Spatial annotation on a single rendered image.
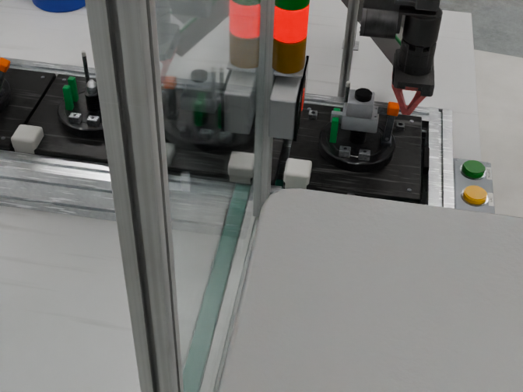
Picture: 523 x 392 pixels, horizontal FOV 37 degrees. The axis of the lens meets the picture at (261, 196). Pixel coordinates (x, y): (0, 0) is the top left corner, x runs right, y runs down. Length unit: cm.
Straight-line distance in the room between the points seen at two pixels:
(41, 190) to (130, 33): 105
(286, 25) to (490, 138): 76
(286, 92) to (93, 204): 49
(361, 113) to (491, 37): 246
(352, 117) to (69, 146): 52
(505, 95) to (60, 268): 106
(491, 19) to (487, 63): 198
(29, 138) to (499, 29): 278
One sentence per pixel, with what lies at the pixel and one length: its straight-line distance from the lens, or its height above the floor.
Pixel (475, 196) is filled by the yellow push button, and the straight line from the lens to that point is 139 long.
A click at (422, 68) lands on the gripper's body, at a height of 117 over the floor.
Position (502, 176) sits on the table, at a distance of 163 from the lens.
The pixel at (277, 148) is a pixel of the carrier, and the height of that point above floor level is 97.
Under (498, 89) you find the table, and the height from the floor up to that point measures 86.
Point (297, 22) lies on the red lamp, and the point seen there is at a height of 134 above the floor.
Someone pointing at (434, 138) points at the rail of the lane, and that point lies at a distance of 152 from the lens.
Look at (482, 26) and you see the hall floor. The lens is 387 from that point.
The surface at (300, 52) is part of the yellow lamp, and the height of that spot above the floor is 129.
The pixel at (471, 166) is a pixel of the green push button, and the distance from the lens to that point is 145.
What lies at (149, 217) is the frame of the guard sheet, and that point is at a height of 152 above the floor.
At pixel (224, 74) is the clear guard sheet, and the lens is 78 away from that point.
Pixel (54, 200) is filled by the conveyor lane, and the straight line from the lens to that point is 147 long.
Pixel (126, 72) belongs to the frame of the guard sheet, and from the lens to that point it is 44.
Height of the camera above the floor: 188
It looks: 43 degrees down
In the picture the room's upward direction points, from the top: 2 degrees clockwise
